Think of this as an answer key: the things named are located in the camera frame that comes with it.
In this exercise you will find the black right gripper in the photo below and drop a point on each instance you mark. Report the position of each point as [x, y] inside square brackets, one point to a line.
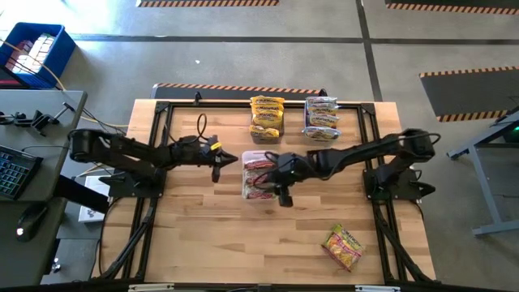
[296, 170]

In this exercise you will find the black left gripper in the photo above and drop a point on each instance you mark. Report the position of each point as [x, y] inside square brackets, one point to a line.
[198, 152]

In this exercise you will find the clear translucent plastic bin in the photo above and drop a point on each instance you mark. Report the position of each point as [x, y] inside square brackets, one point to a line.
[245, 174]

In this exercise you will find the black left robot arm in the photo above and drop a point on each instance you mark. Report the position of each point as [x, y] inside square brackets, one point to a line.
[121, 148]

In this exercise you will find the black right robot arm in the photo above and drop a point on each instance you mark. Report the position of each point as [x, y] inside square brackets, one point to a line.
[365, 152]

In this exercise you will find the grey translucent plastic bin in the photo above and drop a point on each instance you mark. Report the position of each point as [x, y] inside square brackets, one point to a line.
[265, 141]

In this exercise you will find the small white plastic bin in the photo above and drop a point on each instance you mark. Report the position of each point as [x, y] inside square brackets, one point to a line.
[308, 142]

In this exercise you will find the black table clamp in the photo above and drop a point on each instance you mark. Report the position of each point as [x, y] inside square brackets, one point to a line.
[197, 97]
[322, 92]

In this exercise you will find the white booklet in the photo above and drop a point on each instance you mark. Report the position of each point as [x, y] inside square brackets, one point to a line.
[91, 213]

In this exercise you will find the black flat bar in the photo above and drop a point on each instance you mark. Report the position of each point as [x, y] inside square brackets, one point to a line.
[81, 194]

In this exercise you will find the grey side desk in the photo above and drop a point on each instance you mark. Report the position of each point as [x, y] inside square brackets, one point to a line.
[48, 121]

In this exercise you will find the black desk clamp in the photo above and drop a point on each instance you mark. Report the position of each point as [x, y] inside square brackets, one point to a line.
[40, 119]

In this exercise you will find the blue plastic crate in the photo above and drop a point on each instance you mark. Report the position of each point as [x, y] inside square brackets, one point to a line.
[61, 52]

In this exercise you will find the black computer mouse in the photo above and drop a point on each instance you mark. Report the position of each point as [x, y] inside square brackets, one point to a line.
[30, 221]

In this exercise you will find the black backlit keyboard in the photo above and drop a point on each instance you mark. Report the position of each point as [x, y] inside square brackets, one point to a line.
[16, 174]

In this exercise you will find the white cartons stack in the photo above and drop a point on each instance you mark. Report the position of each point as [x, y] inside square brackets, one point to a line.
[32, 52]

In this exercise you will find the grey metal desk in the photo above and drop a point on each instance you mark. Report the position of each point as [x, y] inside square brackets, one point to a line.
[498, 228]

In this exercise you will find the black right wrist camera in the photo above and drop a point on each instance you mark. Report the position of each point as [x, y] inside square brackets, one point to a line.
[285, 198]

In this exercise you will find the black aluminium table frame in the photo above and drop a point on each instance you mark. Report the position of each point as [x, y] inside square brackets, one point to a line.
[251, 104]

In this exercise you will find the silver aluminium bracket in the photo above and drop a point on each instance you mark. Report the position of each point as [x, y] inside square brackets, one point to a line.
[154, 288]
[377, 288]

